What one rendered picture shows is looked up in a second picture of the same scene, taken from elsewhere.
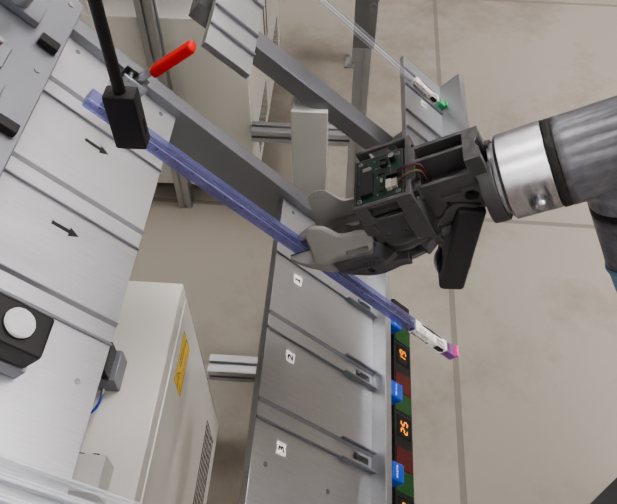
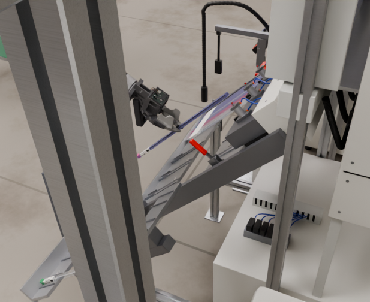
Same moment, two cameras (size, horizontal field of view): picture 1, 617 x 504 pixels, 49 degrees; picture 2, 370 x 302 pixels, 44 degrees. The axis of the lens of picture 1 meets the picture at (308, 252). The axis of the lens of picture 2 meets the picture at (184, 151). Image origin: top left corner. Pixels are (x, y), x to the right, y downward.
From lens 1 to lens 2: 1.68 m
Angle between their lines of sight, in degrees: 86
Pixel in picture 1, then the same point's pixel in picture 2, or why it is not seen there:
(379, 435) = (167, 165)
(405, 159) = (152, 93)
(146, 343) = (234, 241)
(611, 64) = not seen: outside the picture
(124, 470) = (249, 203)
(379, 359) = (155, 182)
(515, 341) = not seen: outside the picture
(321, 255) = (176, 117)
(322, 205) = (170, 120)
